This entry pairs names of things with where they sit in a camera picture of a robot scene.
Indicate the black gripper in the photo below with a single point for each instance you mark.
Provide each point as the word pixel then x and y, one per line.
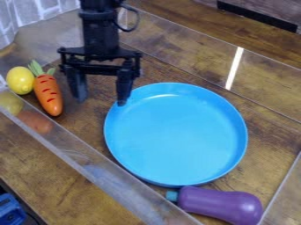
pixel 100 56

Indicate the orange toy carrot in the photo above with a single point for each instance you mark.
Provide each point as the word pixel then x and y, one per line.
pixel 46 89

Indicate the round blue tray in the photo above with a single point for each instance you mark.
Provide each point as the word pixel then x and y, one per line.
pixel 178 135

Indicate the yellow toy lemon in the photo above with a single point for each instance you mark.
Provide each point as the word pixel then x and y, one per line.
pixel 20 80

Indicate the white mesh curtain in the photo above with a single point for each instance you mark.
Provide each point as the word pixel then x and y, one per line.
pixel 23 12

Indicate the blue device corner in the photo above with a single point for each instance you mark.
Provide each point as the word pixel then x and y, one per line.
pixel 12 214

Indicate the purple toy eggplant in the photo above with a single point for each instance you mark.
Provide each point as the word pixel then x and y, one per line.
pixel 239 208

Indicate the clear acrylic barrier wall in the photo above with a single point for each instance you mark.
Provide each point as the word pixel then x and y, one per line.
pixel 64 174

